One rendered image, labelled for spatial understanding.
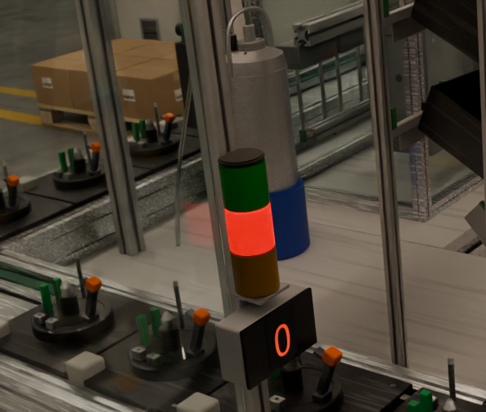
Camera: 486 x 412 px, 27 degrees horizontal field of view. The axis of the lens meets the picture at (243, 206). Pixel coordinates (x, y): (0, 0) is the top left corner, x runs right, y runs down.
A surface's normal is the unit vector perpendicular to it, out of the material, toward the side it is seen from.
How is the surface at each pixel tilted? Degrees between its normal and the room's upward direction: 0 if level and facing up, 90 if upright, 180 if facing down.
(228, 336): 90
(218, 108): 90
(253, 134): 90
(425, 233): 0
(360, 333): 0
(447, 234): 0
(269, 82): 90
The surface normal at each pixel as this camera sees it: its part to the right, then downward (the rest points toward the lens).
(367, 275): -0.12, -0.93
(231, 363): -0.65, 0.34
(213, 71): 0.75, 0.15
